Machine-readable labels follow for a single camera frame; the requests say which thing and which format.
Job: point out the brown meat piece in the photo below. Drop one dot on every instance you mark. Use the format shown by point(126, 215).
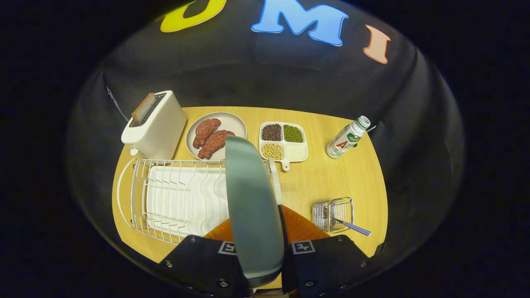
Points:
point(205, 131)
point(214, 144)

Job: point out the white toaster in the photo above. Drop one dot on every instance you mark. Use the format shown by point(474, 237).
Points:
point(159, 128)

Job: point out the pile of dark beans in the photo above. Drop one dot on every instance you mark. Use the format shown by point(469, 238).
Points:
point(271, 132)

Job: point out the beige round plate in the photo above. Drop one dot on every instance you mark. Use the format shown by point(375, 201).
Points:
point(232, 123)

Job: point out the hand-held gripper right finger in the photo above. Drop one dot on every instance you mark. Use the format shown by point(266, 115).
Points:
point(323, 265)

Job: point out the light green plate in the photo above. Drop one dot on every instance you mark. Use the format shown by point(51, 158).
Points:
point(252, 207)

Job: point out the black backdrop cloth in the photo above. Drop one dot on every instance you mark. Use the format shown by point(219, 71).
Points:
point(248, 74)

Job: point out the pile of yellow soybeans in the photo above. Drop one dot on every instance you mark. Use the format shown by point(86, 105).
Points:
point(272, 151)

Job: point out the bread slice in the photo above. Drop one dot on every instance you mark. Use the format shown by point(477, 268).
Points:
point(143, 108)

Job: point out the white drink bottle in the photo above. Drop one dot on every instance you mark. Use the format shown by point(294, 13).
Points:
point(343, 142)

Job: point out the white divided tray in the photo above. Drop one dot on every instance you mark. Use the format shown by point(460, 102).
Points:
point(296, 152)

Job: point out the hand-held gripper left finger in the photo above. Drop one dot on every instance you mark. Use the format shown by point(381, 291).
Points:
point(203, 265)

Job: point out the pile of green beans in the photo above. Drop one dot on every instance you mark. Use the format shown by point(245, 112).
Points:
point(293, 133)

